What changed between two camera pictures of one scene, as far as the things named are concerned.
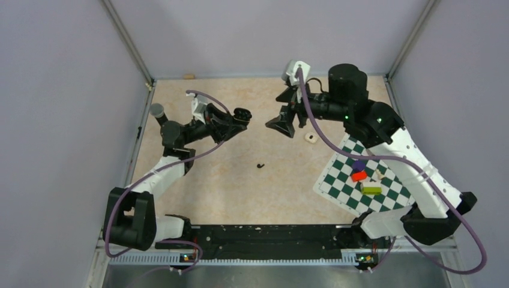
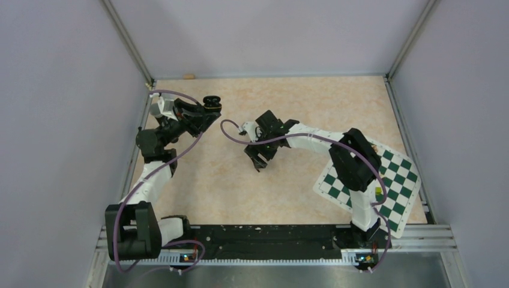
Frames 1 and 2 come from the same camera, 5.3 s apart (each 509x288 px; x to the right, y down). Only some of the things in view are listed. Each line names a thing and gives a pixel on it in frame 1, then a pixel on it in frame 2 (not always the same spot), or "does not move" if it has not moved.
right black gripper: [283, 122] → [253, 150]
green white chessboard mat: [361, 185] does not move
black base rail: [276, 242] does not move
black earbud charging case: [242, 114] → [212, 103]
